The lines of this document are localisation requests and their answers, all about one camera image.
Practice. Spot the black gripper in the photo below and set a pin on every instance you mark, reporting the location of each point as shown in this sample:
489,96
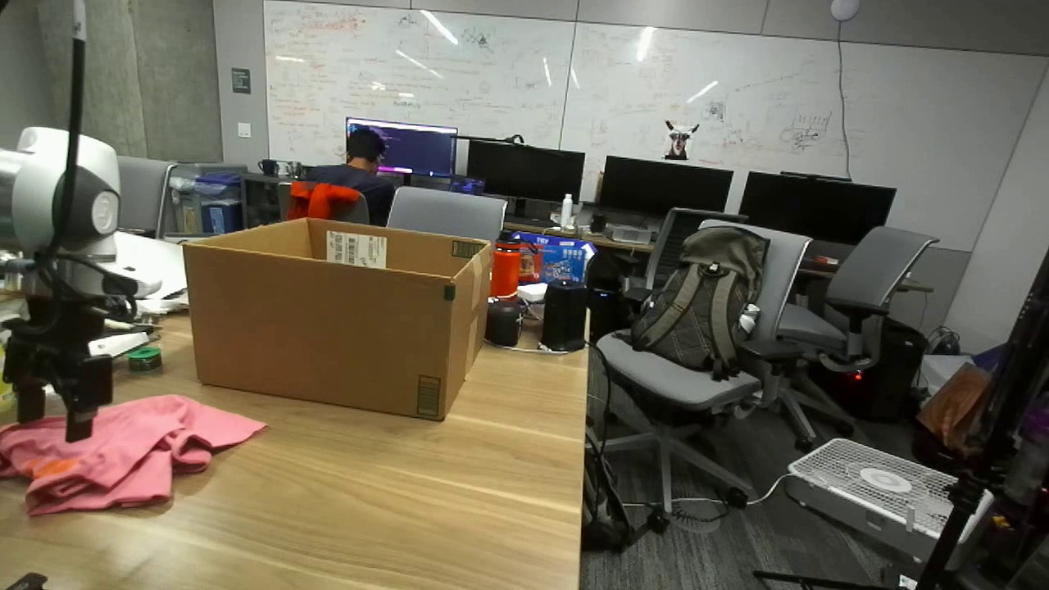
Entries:
52,347

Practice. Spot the pink shirt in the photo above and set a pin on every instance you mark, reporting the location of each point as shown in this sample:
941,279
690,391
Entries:
130,459

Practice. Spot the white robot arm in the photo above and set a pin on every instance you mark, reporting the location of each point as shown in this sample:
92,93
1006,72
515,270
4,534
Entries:
61,216

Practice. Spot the cardboard box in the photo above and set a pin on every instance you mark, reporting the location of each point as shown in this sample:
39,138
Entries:
339,311

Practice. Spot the seated person dark shirt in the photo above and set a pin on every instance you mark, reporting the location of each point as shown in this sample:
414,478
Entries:
358,169

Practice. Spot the grey chair behind box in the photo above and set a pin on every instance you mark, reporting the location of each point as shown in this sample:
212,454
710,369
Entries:
448,211

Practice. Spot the black computer monitor left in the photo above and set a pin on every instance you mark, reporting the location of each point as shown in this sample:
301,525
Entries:
525,173

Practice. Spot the black computer monitor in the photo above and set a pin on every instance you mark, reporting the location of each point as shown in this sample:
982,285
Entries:
653,187
525,173
821,209

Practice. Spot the black computer monitor middle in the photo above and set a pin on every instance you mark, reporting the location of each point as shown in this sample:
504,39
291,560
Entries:
653,187

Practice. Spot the grey office chair with backpack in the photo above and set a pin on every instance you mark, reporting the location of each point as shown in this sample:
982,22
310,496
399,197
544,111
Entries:
665,404

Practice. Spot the olive grey backpack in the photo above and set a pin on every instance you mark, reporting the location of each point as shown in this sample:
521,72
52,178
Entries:
710,301

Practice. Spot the black computer monitor right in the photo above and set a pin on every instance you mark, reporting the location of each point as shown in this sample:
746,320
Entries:
821,209

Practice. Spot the grey office chair right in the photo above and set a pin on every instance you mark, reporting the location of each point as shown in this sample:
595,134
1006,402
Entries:
846,328

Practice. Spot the white flat device on floor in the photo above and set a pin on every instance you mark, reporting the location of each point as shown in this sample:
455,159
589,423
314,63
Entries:
879,496

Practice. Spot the black tripod stand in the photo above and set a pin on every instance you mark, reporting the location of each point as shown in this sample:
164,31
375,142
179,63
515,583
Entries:
978,459

